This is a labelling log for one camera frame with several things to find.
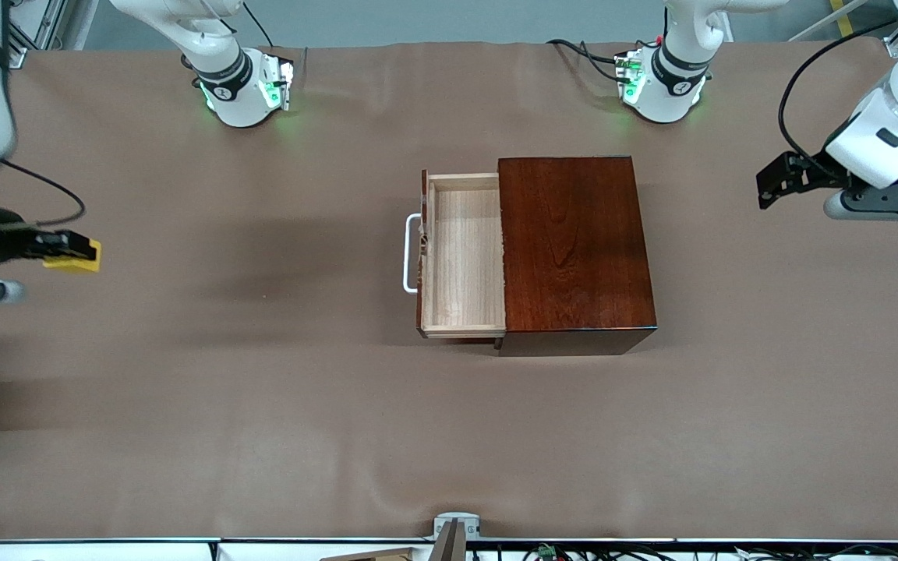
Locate yellow cube block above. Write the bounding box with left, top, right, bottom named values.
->
left=42, top=238, right=102, bottom=274

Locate light wooden drawer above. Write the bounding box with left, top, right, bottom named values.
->
left=403, top=169, right=507, bottom=348

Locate dark wooden cabinet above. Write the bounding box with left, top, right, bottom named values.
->
left=497, top=156, right=659, bottom=358

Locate brown table cloth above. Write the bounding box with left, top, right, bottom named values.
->
left=0, top=37, right=898, bottom=542

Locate brown board piece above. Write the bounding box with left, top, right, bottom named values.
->
left=320, top=548, right=415, bottom=561

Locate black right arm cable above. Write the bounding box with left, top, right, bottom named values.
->
left=0, top=160, right=86, bottom=228

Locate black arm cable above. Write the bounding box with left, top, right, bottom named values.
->
left=778, top=19, right=898, bottom=168
left=0, top=160, right=86, bottom=228

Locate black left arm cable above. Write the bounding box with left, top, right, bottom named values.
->
left=778, top=19, right=898, bottom=168

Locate black base cable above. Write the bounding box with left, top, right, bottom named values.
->
left=546, top=37, right=631, bottom=83
left=242, top=2, right=274, bottom=48

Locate white table edge rail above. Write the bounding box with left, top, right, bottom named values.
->
left=0, top=538, right=898, bottom=561

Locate black cable bundle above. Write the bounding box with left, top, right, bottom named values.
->
left=523, top=544, right=898, bottom=561

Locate grey camera mount clamp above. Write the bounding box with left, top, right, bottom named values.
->
left=433, top=512, right=481, bottom=561

